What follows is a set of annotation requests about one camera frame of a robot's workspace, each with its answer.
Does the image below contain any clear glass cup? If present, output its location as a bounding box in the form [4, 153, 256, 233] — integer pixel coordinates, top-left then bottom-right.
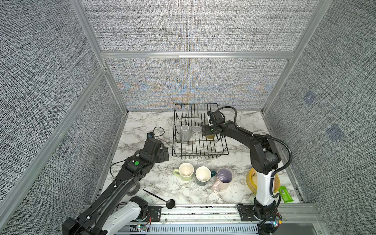
[192, 125, 202, 140]

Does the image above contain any white ceramic mug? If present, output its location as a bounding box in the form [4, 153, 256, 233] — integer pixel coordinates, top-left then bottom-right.
[180, 124, 192, 143]

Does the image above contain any light green mug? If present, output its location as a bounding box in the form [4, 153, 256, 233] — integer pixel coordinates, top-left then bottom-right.
[173, 163, 194, 181]

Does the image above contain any amber glass cup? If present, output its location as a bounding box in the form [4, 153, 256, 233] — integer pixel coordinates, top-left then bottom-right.
[205, 133, 216, 140]

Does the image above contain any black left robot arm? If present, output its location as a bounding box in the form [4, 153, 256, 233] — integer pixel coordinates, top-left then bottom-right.
[62, 138, 169, 235]

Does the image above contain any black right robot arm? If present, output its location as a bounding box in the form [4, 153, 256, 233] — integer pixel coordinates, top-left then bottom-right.
[203, 106, 293, 220]

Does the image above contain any dark green mug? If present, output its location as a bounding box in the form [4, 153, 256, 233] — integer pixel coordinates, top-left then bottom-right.
[195, 166, 216, 186]

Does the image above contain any pink purple mug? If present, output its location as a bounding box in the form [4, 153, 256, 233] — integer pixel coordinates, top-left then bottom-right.
[211, 167, 233, 191]

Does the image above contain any black ladle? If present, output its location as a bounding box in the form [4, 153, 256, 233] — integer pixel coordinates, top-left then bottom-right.
[143, 189, 176, 209]

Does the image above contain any yellow bowl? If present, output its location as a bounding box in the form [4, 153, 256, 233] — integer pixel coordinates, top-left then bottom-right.
[246, 167, 281, 194]

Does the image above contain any green snack packet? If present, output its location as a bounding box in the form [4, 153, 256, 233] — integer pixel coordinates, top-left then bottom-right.
[279, 186, 294, 203]

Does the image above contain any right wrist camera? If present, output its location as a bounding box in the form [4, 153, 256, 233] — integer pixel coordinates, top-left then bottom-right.
[208, 110, 225, 126]

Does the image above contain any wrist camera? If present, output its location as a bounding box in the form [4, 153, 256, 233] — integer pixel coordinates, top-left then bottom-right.
[147, 132, 155, 139]
[208, 110, 225, 126]

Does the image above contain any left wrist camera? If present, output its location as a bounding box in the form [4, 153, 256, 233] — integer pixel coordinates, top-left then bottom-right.
[147, 132, 155, 139]

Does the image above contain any black wire dish rack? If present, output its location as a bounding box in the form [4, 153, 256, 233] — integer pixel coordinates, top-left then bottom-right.
[172, 103, 229, 159]

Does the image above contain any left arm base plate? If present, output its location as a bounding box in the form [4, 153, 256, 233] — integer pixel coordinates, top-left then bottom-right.
[141, 206, 162, 223]

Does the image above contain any aluminium front rail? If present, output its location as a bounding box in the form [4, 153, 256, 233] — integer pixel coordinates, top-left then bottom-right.
[77, 203, 321, 235]

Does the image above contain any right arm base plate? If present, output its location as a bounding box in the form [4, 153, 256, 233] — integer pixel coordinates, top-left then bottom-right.
[236, 204, 262, 222]

